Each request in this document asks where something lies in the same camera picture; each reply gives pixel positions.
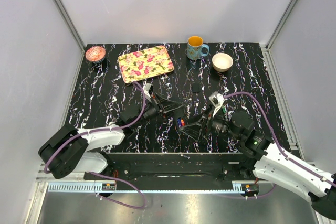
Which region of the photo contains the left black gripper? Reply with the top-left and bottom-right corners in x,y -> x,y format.
132,93 -> 184,129

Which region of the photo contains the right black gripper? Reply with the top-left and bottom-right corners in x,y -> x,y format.
180,103 -> 243,142

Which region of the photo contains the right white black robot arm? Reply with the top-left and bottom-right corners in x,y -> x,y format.
177,110 -> 335,220

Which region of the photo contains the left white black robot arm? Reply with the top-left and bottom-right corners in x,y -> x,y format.
38,93 -> 183,180

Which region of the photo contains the floral yellow pink tray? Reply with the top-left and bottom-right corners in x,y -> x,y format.
118,45 -> 174,84

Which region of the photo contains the blue mug orange inside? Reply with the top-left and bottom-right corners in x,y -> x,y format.
186,36 -> 209,60

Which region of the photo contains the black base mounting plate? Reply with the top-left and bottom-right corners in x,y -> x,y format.
100,153 -> 257,181

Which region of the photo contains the cream white bowl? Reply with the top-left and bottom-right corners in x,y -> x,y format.
212,53 -> 233,72

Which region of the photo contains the red patterned bowl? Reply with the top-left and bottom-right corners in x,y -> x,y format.
85,46 -> 106,63

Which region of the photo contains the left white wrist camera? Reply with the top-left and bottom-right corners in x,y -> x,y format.
143,83 -> 153,100

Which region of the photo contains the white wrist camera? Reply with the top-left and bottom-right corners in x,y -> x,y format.
209,92 -> 224,117
143,83 -> 153,100

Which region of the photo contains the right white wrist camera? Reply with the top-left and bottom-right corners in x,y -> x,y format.
209,92 -> 224,117

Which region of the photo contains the white slotted cable duct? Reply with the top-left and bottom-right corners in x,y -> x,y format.
48,182 -> 116,193

